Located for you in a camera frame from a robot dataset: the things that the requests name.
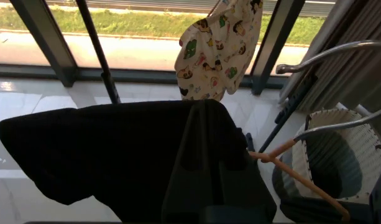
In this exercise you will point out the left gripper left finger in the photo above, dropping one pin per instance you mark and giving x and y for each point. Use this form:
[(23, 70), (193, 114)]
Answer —
[(187, 174)]

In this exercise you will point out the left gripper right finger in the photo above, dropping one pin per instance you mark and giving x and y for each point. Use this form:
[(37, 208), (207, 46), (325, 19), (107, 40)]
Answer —
[(243, 193)]

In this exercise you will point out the pink clothes hanger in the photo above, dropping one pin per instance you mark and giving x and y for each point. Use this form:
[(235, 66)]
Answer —
[(266, 158)]

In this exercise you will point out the black garment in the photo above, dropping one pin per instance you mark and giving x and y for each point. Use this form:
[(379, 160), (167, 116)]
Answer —
[(84, 149)]

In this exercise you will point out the cream printed garment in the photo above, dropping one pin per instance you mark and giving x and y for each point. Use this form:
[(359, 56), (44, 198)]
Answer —
[(218, 46)]

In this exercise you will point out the white laundry basket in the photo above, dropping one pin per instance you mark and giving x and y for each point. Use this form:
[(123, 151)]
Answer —
[(364, 146)]

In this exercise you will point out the window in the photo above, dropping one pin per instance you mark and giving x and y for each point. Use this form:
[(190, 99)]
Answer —
[(131, 49)]

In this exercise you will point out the beige curtain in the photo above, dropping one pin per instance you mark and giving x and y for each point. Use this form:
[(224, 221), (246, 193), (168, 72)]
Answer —
[(348, 68)]

